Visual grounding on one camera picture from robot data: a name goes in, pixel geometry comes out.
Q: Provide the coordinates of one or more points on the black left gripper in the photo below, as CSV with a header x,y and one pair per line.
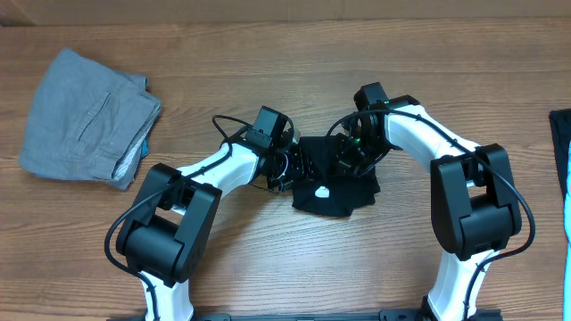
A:
x,y
302,170

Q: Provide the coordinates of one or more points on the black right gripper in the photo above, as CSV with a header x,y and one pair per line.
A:
x,y
343,162

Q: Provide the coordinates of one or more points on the black t-shirt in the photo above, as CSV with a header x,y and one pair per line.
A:
x,y
332,194

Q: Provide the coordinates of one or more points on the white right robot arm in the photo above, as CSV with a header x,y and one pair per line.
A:
x,y
474,203

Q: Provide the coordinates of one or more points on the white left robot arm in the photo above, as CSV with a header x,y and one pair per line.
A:
x,y
161,238

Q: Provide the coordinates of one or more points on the blue garment under shorts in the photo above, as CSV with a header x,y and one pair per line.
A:
x,y
145,148

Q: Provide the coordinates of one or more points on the dark garment at right edge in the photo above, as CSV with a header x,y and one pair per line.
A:
x,y
560,131

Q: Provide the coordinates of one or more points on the folded grey shorts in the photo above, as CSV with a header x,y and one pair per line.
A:
x,y
87,122

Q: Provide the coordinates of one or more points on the light blue item right edge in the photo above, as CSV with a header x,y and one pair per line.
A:
x,y
567,228

